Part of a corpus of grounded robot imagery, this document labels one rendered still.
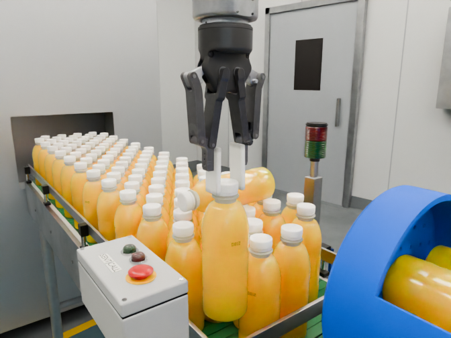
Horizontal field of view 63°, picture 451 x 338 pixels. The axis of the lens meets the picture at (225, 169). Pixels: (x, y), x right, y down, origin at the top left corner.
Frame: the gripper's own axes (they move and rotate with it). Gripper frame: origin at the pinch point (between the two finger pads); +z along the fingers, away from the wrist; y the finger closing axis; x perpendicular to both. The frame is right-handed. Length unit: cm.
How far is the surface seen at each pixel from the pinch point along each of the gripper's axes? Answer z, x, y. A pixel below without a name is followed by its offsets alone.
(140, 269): 13.6, 3.3, -12.9
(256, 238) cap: 13.0, 0.3, 6.6
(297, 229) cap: 13.0, -1.2, 15.2
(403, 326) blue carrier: 11.9, -27.2, 2.5
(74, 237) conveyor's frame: 35, 72, -6
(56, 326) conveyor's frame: 103, 132, -4
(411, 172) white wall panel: 73, 125, 318
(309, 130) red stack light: 1, 26, 49
